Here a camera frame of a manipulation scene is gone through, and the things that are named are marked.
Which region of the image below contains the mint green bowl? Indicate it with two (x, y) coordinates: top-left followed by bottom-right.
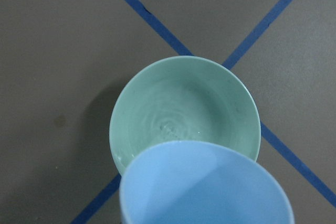
(109, 56), (261, 174)

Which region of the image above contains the light blue plastic cup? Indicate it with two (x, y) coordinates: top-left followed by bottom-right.
(119, 141), (295, 223)

